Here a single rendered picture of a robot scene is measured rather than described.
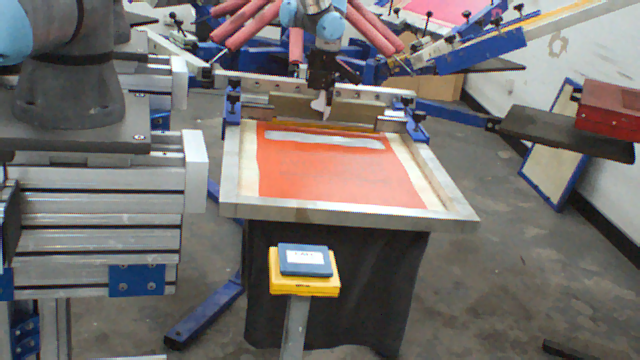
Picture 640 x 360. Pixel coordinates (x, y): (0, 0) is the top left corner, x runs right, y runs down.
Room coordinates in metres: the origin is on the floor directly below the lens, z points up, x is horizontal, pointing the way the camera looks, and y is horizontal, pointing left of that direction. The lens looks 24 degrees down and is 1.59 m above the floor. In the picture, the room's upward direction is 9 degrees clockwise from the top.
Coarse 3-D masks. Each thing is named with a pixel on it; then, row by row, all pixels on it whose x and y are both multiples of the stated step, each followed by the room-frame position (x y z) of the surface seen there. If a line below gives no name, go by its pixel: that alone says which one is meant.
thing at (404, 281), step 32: (256, 224) 1.28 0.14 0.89; (288, 224) 1.29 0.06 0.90; (320, 224) 1.30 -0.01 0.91; (256, 256) 1.28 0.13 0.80; (352, 256) 1.33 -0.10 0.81; (384, 256) 1.34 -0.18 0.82; (416, 256) 1.34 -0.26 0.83; (256, 288) 1.28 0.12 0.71; (352, 288) 1.33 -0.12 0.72; (384, 288) 1.35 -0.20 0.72; (256, 320) 1.28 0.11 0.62; (320, 320) 1.31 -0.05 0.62; (352, 320) 1.34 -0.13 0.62; (384, 320) 1.35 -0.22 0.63; (384, 352) 1.35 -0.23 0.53
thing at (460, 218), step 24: (408, 144) 1.78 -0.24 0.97; (432, 168) 1.55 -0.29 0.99; (456, 192) 1.41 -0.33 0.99; (240, 216) 1.18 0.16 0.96; (264, 216) 1.19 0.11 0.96; (288, 216) 1.20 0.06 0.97; (312, 216) 1.20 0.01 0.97; (336, 216) 1.21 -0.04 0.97; (360, 216) 1.22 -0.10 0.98; (384, 216) 1.23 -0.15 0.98; (408, 216) 1.24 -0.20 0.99; (432, 216) 1.25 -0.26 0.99; (456, 216) 1.27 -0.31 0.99
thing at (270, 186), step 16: (256, 128) 1.75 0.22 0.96; (272, 128) 1.77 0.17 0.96; (288, 128) 1.79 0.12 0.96; (304, 128) 1.81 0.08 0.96; (272, 144) 1.64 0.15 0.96; (288, 144) 1.65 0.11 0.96; (304, 144) 1.67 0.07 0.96; (320, 144) 1.69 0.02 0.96; (256, 160) 1.50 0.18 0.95; (272, 160) 1.52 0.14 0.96; (272, 176) 1.42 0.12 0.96; (272, 192) 1.32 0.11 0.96; (288, 192) 1.34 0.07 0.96; (304, 192) 1.35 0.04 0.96; (320, 192) 1.37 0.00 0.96; (336, 192) 1.38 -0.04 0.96
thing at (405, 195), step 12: (324, 132) 1.80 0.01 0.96; (336, 132) 1.82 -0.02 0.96; (348, 132) 1.84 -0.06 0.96; (384, 144) 1.78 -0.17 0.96; (372, 156) 1.66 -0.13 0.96; (384, 156) 1.67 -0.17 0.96; (396, 156) 1.69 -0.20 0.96; (396, 168) 1.60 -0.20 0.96; (396, 180) 1.51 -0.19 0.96; (408, 180) 1.52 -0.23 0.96; (348, 192) 1.39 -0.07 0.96; (360, 192) 1.40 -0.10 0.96; (372, 192) 1.41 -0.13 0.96; (384, 192) 1.42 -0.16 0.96; (396, 192) 1.43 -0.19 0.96; (408, 192) 1.44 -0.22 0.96; (372, 204) 1.34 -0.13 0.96; (384, 204) 1.35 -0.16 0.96; (396, 204) 1.36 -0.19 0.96; (408, 204) 1.37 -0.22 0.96; (420, 204) 1.38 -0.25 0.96
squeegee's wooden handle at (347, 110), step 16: (272, 96) 1.77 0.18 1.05; (288, 96) 1.78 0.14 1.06; (304, 96) 1.80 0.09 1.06; (288, 112) 1.78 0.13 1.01; (304, 112) 1.79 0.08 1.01; (320, 112) 1.80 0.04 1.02; (336, 112) 1.81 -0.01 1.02; (352, 112) 1.82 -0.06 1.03; (368, 112) 1.82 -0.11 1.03; (384, 112) 1.83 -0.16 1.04
